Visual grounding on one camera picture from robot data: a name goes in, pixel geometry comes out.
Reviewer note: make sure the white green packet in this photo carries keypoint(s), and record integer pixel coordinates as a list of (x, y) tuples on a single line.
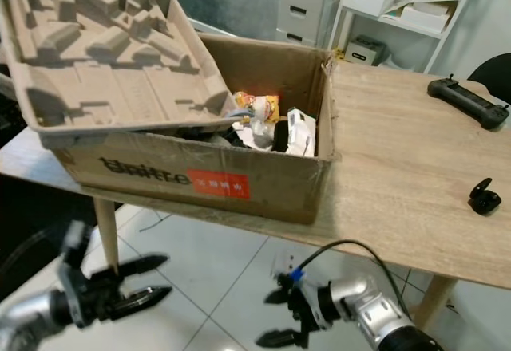
[(302, 132)]

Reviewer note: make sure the crumpled white paper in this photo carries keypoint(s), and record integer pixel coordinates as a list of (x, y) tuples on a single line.
[(251, 134)]

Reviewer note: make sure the small black earbud case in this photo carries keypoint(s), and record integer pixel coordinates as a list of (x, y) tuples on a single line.
[(485, 201)]

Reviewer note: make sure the black remote controller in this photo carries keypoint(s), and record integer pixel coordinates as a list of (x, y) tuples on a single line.
[(467, 102)]

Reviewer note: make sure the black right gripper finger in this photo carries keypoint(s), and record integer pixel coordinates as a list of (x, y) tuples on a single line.
[(279, 339), (279, 296)]

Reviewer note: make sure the black chair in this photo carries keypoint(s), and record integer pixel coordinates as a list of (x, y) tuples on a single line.
[(493, 72)]

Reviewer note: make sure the brown printed cardboard box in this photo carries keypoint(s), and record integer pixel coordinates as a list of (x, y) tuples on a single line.
[(168, 179)]

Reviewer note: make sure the black round object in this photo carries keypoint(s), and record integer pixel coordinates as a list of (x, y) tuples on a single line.
[(281, 137)]

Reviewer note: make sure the white paper stack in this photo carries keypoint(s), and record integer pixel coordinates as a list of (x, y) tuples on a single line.
[(427, 17)]

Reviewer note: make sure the moulded pulp packing tray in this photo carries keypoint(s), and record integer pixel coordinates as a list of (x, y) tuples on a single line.
[(112, 48)]

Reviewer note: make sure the yellow snack packet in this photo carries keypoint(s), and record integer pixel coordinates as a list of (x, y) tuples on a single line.
[(259, 108)]

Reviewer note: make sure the small grey box device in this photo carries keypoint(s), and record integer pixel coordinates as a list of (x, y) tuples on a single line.
[(366, 50)]

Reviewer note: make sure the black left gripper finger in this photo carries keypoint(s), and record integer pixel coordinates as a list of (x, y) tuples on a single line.
[(136, 266), (144, 297)]

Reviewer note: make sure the white shelf unit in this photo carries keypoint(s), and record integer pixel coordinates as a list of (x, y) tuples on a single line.
[(462, 8)]

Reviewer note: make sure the white drawer cabinet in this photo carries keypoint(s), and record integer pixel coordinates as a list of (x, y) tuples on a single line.
[(307, 4)]

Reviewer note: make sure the light wooden table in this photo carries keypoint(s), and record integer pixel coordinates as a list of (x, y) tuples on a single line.
[(407, 159)]

